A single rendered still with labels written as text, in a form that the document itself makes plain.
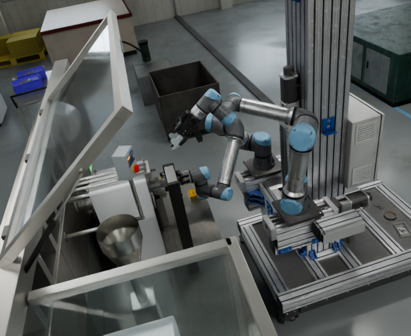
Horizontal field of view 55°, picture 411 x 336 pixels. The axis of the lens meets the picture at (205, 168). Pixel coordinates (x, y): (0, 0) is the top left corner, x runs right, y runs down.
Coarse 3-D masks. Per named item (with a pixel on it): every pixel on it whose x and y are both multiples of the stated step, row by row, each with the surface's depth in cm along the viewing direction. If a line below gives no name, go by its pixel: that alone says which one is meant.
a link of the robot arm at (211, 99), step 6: (210, 90) 188; (204, 96) 189; (210, 96) 187; (216, 96) 187; (198, 102) 191; (204, 102) 189; (210, 102) 188; (216, 102) 189; (204, 108) 189; (210, 108) 189
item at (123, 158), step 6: (120, 150) 132; (126, 150) 131; (132, 150) 134; (114, 156) 129; (120, 156) 129; (126, 156) 129; (132, 156) 134; (114, 162) 131; (120, 162) 130; (126, 162) 130; (132, 162) 134; (120, 168) 132; (126, 168) 131; (132, 168) 134; (138, 168) 135; (120, 174) 133; (126, 174) 133; (132, 174) 134; (120, 180) 135; (126, 180) 134
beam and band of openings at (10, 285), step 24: (48, 96) 199; (24, 168) 142; (0, 240) 111; (48, 240) 130; (24, 264) 104; (48, 264) 128; (0, 288) 96; (24, 288) 100; (0, 312) 90; (24, 312) 96
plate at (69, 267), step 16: (32, 128) 222; (16, 176) 181; (80, 192) 189; (64, 208) 155; (64, 224) 148; (80, 224) 173; (64, 240) 143; (80, 240) 166; (64, 256) 138; (80, 256) 160; (64, 272) 134; (80, 272) 154
